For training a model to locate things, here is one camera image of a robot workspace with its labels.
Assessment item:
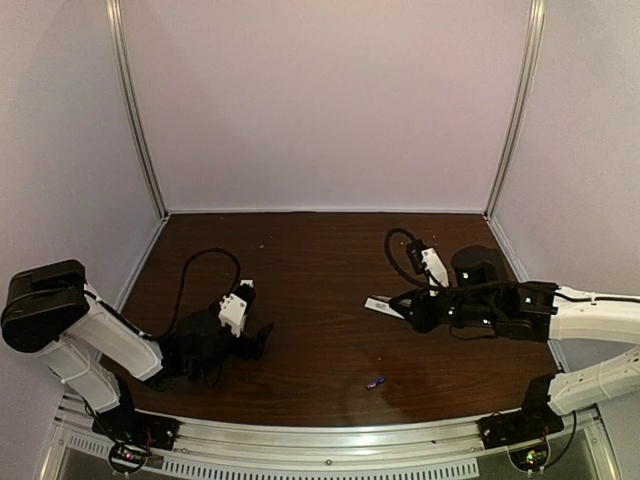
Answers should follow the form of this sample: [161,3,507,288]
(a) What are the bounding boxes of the left black cable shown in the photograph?
[139,248,241,341]

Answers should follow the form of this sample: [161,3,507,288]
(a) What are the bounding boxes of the left aluminium frame post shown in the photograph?
[105,0,169,220]

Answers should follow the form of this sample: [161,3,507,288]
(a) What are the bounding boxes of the front aluminium rail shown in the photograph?
[35,395,622,479]

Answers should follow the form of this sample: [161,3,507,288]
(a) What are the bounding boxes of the right black cable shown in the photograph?
[383,228,556,301]

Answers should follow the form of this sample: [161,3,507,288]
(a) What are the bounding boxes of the right aluminium frame post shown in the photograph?
[484,0,546,221]

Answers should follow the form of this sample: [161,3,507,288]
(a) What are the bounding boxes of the black cable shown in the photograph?
[139,248,241,341]
[383,228,556,301]

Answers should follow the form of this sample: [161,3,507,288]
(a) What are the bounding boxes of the white remote back cover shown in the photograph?
[364,297,402,318]

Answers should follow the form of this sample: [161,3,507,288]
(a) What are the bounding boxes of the aluminium frame post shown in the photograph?
[484,0,546,221]
[105,0,169,220]

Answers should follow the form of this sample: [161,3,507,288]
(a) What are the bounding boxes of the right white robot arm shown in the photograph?
[388,242,639,416]

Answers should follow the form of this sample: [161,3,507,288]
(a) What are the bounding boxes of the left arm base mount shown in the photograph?
[91,412,180,477]

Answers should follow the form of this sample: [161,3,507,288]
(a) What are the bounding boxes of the purple AA battery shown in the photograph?
[366,377,386,391]

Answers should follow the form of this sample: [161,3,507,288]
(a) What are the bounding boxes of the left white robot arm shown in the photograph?
[1,259,274,414]

